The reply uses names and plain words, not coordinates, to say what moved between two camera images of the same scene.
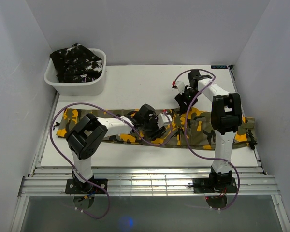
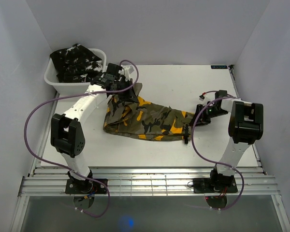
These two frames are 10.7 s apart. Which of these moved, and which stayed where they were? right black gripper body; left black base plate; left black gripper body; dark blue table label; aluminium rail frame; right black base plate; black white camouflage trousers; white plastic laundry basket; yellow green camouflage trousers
Moved: yellow green camouflage trousers; right black gripper body; left black gripper body
Stayed: black white camouflage trousers; white plastic laundry basket; aluminium rail frame; left black base plate; right black base plate; dark blue table label
